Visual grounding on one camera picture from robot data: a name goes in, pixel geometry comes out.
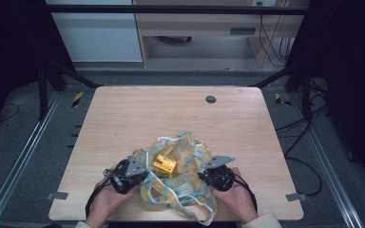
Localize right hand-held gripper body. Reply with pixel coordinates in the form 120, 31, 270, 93
202, 154, 236, 193

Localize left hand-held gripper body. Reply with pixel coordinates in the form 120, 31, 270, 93
104, 155, 149, 195

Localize orange print fabric bag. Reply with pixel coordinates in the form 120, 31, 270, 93
127, 130, 219, 227

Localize person's left hand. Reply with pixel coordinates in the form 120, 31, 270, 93
85, 177, 141, 228

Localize person's right hand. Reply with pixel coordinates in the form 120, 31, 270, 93
208, 167, 259, 225

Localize yellow black tape piece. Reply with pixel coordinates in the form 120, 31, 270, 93
273, 92, 293, 107
70, 90, 86, 109

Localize white cabinet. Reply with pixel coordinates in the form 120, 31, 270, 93
45, 0, 144, 63

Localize light wooden desk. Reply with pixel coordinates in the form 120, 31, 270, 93
132, 0, 312, 68

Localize black curtain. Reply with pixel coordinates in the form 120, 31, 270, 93
284, 0, 365, 193
0, 0, 78, 141

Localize right hand-held gripper cable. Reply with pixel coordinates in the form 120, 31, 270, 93
232, 173, 259, 214

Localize hand-held gripper cable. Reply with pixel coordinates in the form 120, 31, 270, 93
232, 173, 259, 214
85, 168, 116, 219

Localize left hand-held gripper cable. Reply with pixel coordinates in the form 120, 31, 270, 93
85, 168, 116, 219

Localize grey metal bracket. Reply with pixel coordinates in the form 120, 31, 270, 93
285, 192, 309, 202
45, 191, 69, 201

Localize aluminium floor rail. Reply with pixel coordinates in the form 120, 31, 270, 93
0, 90, 62, 228
289, 92, 365, 228

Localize black diagonal frame brace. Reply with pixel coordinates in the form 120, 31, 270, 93
47, 61, 105, 89
249, 62, 302, 89

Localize black frame post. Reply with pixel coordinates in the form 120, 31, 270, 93
37, 63, 49, 122
300, 67, 314, 124

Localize thin black floor cable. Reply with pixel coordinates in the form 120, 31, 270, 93
0, 102, 21, 124

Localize hanging black cables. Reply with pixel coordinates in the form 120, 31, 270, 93
258, 13, 295, 68

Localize black horizontal frame bar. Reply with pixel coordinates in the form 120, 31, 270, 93
44, 4, 312, 16

